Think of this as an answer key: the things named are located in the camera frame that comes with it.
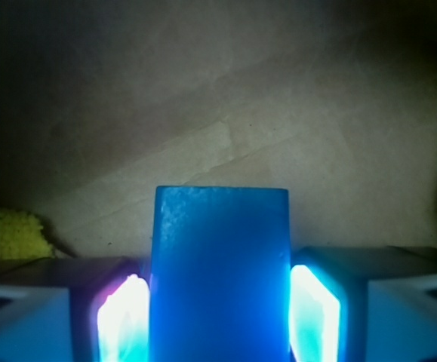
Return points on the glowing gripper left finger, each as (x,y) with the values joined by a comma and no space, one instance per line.
(93,309)

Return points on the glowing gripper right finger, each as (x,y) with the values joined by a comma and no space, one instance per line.
(363,304)

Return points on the blue rectangular block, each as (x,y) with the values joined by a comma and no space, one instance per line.
(220,274)

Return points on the yellow microfiber cloth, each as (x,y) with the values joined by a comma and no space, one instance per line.
(21,236)

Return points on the brown paper bag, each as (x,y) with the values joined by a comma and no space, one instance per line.
(335,101)

